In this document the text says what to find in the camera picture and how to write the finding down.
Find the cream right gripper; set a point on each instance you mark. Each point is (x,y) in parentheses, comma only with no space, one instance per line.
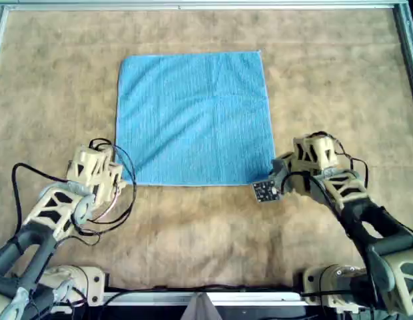
(293,170)

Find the cream left gripper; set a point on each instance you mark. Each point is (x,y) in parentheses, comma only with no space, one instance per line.
(110,186)

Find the blue microfibre cloth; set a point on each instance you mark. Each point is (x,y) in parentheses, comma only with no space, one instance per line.
(193,116)

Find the cream left arm base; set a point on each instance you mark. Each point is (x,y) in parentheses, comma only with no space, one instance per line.
(93,283)

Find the cream grey left robot arm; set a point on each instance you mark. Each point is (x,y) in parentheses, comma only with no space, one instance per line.
(46,206)

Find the cream grey right robot arm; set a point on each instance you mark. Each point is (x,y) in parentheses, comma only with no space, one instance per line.
(346,190)

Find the cream right arm base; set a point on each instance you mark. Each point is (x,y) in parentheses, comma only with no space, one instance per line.
(326,280)

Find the tan fabric table cover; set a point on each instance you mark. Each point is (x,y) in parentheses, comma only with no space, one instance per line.
(206,233)

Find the grey pyramid camera mount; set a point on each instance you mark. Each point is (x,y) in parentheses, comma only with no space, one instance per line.
(201,310)

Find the aluminium table frame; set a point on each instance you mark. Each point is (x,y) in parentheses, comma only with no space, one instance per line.
(206,4)

